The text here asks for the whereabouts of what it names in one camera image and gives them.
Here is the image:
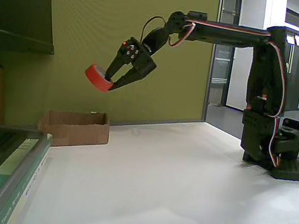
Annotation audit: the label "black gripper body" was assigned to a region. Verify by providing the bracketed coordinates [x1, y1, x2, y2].
[123, 36, 162, 81]

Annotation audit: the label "red tape roll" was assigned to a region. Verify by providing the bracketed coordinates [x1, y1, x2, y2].
[82, 62, 117, 94]

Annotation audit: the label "open cardboard box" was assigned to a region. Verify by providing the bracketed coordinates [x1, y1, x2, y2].
[34, 102, 113, 157]

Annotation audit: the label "green partition panel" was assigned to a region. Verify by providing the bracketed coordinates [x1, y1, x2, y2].
[25, 0, 224, 141]

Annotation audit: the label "grey partition frame post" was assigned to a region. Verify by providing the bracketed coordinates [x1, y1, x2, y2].
[199, 0, 227, 122]

